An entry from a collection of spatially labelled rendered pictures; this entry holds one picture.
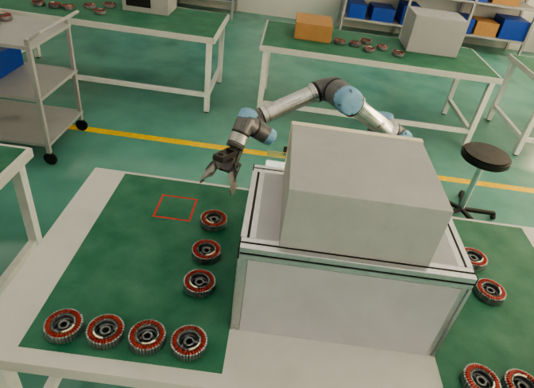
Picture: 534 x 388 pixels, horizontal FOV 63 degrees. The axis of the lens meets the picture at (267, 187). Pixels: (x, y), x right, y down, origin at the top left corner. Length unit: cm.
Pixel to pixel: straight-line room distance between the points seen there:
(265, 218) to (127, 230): 70
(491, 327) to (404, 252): 63
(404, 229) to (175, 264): 87
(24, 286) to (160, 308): 47
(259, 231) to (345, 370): 52
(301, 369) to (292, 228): 47
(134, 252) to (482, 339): 129
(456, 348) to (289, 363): 58
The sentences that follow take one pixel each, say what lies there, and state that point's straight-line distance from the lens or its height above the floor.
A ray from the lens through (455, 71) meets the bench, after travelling 438.
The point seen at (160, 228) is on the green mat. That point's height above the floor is 75.
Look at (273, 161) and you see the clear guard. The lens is 170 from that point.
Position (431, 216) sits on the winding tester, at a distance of 122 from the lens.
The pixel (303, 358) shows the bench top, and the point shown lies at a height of 75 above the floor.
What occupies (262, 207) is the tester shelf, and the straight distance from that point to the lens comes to 137.
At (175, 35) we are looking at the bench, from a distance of 419.
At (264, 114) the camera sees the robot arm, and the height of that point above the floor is 112.
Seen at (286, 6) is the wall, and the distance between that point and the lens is 823.
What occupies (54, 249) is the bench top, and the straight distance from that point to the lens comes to 182.
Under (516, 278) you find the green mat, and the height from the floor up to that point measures 75.
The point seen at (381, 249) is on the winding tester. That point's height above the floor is 116.
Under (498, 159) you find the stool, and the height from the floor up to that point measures 56.
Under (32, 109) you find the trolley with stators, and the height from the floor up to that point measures 19.
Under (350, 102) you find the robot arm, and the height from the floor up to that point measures 123.
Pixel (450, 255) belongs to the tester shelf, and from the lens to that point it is 141.
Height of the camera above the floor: 196
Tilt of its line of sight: 35 degrees down
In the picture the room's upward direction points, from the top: 8 degrees clockwise
